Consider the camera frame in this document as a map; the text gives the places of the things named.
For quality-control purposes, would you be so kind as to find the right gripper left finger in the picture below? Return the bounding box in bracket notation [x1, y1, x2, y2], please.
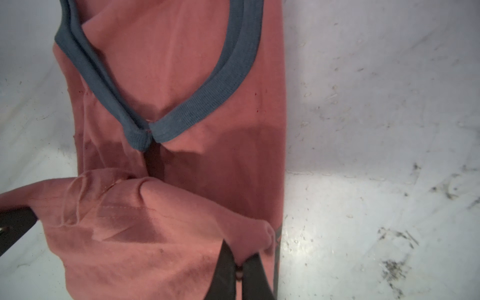
[204, 241, 236, 300]

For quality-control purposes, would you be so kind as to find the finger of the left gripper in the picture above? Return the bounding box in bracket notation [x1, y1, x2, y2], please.
[1, 207, 38, 256]

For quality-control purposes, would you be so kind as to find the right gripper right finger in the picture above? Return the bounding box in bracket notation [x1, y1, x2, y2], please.
[242, 254, 275, 300]

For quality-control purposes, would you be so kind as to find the dusty red tank top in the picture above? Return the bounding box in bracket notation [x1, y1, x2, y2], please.
[1, 1, 286, 300]

